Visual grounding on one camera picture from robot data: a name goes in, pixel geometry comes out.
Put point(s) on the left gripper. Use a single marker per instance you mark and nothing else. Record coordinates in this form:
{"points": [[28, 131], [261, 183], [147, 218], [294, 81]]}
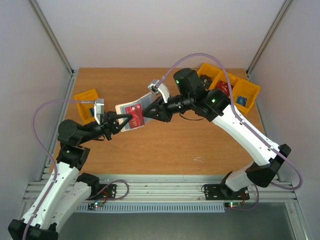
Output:
{"points": [[109, 124]]}

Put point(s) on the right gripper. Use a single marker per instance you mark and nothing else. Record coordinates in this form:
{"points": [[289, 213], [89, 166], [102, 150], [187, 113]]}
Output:
{"points": [[166, 109]]}

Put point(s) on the beige card holder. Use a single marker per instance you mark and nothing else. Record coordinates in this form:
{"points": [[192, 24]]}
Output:
{"points": [[145, 100]]}

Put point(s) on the teal credit card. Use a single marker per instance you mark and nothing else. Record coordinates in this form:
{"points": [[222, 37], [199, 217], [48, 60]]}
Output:
{"points": [[92, 111]]}

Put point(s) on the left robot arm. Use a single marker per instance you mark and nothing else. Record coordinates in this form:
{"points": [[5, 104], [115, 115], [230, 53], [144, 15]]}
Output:
{"points": [[66, 188]]}

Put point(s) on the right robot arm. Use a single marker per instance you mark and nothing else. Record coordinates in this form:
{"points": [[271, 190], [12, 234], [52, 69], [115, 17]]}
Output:
{"points": [[216, 107]]}

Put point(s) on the black cards stack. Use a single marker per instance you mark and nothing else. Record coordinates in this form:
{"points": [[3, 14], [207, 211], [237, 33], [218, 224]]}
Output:
{"points": [[206, 80]]}

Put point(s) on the yellow bin with black cards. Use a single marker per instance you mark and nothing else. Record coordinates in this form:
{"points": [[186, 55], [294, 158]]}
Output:
{"points": [[212, 72]]}

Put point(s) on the yellow bin with red cards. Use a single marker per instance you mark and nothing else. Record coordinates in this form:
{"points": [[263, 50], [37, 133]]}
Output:
{"points": [[233, 79]]}

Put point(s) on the red cards stack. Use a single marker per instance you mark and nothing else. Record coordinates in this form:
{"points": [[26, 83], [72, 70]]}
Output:
{"points": [[223, 86]]}

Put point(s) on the blue card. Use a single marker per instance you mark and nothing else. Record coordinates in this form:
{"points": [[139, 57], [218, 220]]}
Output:
{"points": [[241, 101]]}

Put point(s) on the yellow bin with blue card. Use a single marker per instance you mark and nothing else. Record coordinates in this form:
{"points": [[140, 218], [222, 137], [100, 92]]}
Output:
{"points": [[245, 94]]}

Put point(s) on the single yellow bin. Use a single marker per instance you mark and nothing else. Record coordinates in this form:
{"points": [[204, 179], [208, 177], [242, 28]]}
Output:
{"points": [[84, 109]]}

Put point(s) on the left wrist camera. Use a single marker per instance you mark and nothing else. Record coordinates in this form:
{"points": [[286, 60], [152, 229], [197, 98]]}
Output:
{"points": [[98, 110]]}

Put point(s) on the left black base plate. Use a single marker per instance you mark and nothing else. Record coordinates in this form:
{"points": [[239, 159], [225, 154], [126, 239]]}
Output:
{"points": [[109, 193]]}

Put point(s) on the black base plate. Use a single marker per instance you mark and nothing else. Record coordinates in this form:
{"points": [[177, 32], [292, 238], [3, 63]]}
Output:
{"points": [[109, 193], [214, 192]]}

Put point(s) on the grey slotted cable duct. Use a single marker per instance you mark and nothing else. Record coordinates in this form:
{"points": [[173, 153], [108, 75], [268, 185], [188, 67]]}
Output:
{"points": [[135, 208]]}

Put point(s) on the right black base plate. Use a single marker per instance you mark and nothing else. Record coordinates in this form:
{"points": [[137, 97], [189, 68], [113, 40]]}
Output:
{"points": [[214, 192]]}

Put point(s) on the aluminium rail frame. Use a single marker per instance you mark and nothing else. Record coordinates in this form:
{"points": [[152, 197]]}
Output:
{"points": [[135, 188]]}

